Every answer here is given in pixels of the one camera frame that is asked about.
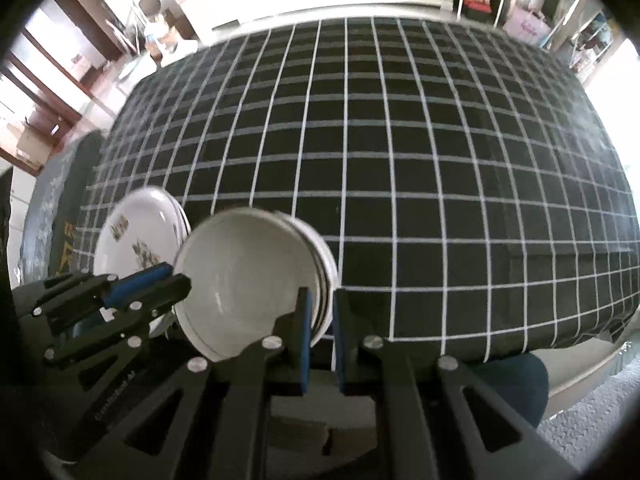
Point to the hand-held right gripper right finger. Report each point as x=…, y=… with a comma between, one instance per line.
x=340, y=340

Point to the white plate pink flower print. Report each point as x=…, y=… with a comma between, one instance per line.
x=183, y=220

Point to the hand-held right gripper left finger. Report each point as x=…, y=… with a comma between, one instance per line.
x=305, y=340

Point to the brown wooden door frame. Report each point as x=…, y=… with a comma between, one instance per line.
x=75, y=10

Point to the white plate dark floral print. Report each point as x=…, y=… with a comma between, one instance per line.
x=130, y=220

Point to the black white checked tablecloth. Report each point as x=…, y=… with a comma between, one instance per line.
x=425, y=160

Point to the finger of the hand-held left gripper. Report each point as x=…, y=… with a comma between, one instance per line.
x=170, y=292
x=140, y=280

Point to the pink bag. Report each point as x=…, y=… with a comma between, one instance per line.
x=525, y=25

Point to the floor lamp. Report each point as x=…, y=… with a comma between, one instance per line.
x=149, y=7

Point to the white bowl red emblem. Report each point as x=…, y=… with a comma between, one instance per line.
x=324, y=280

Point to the plain white bowl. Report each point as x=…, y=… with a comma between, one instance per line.
x=240, y=270
x=334, y=272

